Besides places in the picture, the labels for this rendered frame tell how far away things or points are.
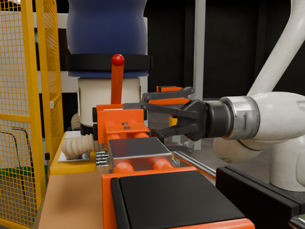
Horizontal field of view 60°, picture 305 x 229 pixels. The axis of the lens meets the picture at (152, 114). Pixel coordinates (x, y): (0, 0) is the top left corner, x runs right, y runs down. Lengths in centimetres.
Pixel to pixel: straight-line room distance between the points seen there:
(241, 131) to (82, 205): 50
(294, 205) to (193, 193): 6
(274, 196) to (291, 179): 92
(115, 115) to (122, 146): 18
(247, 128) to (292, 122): 9
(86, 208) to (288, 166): 71
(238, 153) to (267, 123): 15
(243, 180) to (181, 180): 4
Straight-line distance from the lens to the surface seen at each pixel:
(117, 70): 49
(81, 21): 69
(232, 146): 67
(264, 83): 79
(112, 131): 38
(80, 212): 79
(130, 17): 68
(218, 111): 52
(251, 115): 54
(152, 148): 29
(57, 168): 62
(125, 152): 28
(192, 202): 16
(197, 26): 431
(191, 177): 20
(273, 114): 56
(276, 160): 111
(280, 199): 18
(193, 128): 51
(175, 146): 52
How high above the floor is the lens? 133
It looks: 10 degrees down
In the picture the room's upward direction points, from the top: straight up
